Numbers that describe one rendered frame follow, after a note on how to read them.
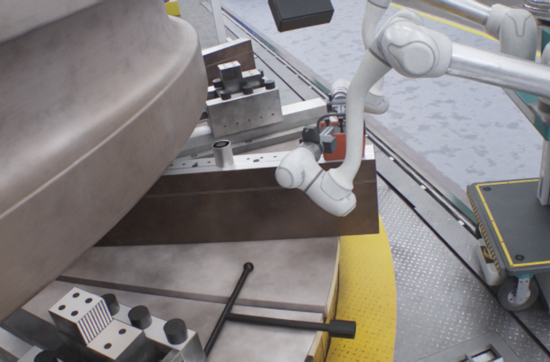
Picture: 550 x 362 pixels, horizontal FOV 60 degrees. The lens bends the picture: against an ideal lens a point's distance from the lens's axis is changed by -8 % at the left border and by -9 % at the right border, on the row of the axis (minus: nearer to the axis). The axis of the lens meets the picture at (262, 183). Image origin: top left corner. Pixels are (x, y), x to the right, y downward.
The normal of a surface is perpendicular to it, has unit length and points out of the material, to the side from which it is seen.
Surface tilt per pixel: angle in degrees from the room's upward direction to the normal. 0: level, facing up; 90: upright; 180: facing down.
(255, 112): 90
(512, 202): 0
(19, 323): 0
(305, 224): 90
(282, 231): 90
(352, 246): 0
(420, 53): 89
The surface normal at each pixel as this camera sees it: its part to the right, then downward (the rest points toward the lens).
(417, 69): -0.17, 0.41
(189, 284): -0.15, -0.86
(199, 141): 0.19, 0.14
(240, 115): 0.25, 0.43
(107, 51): 0.96, -0.02
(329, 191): -0.27, 0.16
